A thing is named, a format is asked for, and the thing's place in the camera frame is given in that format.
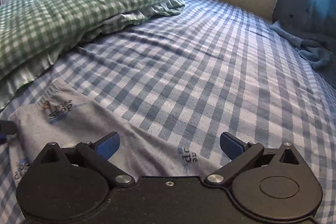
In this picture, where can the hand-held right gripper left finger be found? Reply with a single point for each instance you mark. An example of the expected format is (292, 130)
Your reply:
(107, 146)

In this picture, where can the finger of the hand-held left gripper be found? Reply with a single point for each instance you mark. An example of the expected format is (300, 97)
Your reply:
(8, 128)

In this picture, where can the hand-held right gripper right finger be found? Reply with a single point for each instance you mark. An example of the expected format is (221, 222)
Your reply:
(230, 146)

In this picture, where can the grey printed pants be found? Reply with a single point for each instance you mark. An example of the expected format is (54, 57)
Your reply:
(78, 129)

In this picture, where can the blue checked bed sheet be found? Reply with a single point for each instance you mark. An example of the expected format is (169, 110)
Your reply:
(210, 69)

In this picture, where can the blue crumpled blanket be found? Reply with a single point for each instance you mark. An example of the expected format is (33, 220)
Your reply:
(312, 52)

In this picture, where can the green checked duvet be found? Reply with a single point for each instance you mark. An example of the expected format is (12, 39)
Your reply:
(65, 11)

